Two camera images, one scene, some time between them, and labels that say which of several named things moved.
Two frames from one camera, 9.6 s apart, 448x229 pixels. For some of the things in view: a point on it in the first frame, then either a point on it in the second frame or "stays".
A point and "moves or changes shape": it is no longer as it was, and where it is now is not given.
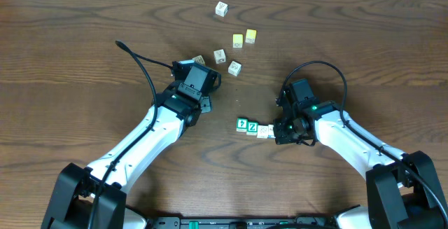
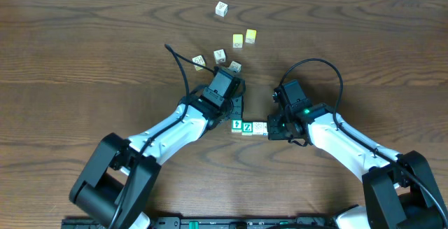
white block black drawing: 220,56 stays
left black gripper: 205,103 to 236,106
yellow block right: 250,36 stays
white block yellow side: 199,59 stays
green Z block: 252,128 moves or changes shape
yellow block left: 237,40 stays
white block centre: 234,68 stays
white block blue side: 271,134 moves or changes shape
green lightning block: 241,125 moves or changes shape
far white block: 221,9 stays
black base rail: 302,222 stays
